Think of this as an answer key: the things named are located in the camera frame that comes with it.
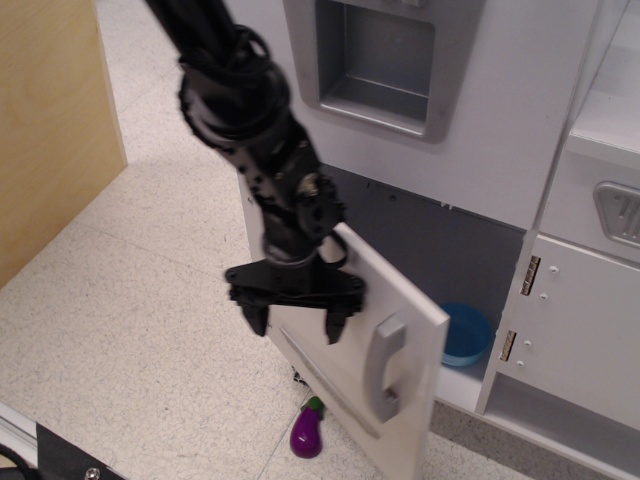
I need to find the aluminium frame rail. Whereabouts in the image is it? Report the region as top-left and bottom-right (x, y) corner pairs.
(292, 368), (308, 386)

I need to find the brass hinge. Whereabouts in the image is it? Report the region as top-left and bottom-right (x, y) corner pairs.
(499, 330), (517, 362)
(520, 255), (540, 296)

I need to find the grey fridge door handle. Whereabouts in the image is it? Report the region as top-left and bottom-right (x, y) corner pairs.
(363, 314), (406, 423)

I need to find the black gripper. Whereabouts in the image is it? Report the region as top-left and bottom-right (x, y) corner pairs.
(225, 258), (366, 345)

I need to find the upper brass hinge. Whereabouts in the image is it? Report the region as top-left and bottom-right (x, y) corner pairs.
(520, 255), (540, 296)

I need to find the lower brass hinge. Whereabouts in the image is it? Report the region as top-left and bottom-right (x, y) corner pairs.
(499, 330), (517, 362)

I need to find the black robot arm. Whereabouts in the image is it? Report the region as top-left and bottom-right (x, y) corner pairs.
(149, 1), (365, 343)

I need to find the white side cabinet door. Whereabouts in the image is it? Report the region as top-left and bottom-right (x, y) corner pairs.
(476, 232), (639, 429)

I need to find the purple toy eggplant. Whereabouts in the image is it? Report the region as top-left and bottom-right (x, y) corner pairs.
(289, 396), (324, 459)

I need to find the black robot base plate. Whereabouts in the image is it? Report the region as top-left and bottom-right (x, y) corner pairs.
(0, 422), (126, 480)

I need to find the grey ice dispenser recess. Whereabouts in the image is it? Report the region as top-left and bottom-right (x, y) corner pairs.
(283, 1), (485, 144)

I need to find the light blue plastic bowl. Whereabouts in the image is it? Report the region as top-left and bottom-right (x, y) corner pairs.
(440, 302), (493, 367)

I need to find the light wooden board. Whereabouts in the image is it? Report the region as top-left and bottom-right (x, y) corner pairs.
(1, 1), (127, 284)

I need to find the white toy fridge cabinet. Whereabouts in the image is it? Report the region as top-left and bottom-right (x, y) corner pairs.
(229, 1), (627, 409)

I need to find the white low fridge door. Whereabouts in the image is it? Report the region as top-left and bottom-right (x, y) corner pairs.
(238, 172), (451, 480)

